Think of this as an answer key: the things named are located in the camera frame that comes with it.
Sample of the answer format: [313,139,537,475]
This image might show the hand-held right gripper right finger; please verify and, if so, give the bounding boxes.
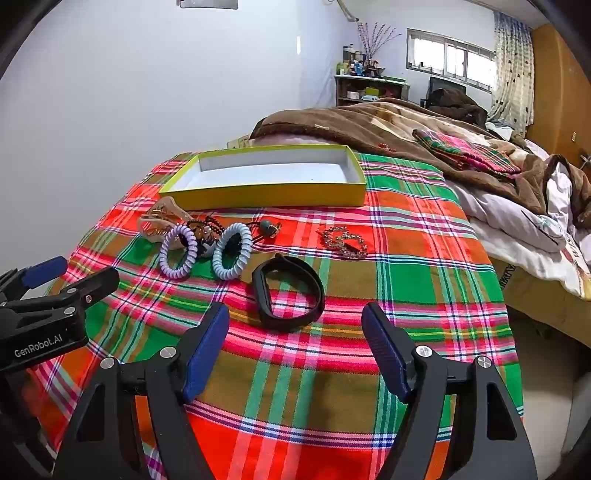
[361,302,539,480]

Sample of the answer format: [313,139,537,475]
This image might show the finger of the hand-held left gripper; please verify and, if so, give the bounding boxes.
[9,266,121,319]
[0,256,68,306]

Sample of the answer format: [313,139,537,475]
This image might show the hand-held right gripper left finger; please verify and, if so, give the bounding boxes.
[53,302,230,480]

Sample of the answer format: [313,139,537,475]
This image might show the purple spiral hair tie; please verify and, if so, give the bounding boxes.
[159,224,199,280]

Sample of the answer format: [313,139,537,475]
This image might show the light blue spiral hair tie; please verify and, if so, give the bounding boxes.
[211,223,254,280]

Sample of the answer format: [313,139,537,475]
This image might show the beige transparent hair claw clip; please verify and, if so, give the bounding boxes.
[137,196,192,243]

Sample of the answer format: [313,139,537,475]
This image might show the black silicone wristband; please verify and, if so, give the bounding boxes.
[252,253,326,331]

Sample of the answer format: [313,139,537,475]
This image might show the dark beaded bracelet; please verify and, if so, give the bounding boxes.
[185,215,227,245]

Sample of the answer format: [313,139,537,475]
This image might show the black hair tie with bead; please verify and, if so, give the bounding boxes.
[249,217,282,241]

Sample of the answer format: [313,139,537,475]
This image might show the yellow-green cardboard box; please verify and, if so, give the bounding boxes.
[159,144,368,209]

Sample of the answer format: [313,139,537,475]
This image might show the plaid bed sheet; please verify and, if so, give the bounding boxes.
[34,150,525,480]

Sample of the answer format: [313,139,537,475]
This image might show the rhinestone hair clip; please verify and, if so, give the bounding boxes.
[322,226,369,260]

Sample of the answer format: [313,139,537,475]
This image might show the white quilt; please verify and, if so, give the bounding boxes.
[450,138,591,301]

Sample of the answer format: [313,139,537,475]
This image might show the folded plaid cloth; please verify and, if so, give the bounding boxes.
[412,128,522,181]

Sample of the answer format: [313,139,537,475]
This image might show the pink bed sheet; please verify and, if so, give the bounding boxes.
[249,133,333,149]

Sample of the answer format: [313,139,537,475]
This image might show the brown blanket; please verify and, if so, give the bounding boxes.
[249,99,591,229]

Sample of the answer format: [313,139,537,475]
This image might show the dark brown coat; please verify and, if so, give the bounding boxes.
[425,88,488,127]

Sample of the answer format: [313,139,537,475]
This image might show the wooden shelf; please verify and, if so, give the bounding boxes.
[334,74,411,108]

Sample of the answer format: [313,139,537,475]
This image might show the black monitor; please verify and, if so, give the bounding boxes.
[428,76,467,95]

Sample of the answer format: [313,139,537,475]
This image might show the bottles on shelf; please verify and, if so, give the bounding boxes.
[336,44,384,77]

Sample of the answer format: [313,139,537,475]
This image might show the window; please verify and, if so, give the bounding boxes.
[406,28,497,93]

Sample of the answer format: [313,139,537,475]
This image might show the patterned curtain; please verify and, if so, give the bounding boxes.
[489,11,535,134]

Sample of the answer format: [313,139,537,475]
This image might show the wooden wardrobe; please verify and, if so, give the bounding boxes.
[526,23,591,171]

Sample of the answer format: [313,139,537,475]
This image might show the dried flower branches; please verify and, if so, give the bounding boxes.
[355,21,402,70]

